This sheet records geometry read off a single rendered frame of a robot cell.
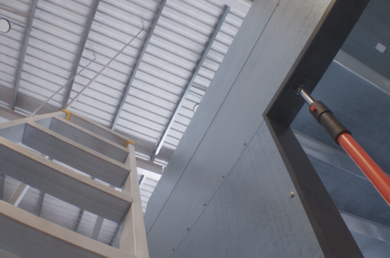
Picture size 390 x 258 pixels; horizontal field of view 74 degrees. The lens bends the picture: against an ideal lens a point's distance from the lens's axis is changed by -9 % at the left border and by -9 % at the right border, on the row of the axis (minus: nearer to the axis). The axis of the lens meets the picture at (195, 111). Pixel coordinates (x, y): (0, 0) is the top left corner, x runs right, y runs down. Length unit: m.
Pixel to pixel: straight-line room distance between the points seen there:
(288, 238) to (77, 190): 0.48
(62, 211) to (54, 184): 10.41
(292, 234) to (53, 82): 7.80
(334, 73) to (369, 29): 0.40
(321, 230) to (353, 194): 2.37
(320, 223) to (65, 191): 0.54
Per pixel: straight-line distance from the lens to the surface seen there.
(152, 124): 8.03
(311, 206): 0.67
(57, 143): 0.88
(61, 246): 0.44
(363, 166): 0.64
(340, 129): 0.73
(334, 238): 0.64
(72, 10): 7.49
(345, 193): 2.94
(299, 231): 0.68
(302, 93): 0.94
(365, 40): 2.27
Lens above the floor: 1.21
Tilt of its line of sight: 64 degrees up
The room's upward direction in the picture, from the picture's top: straight up
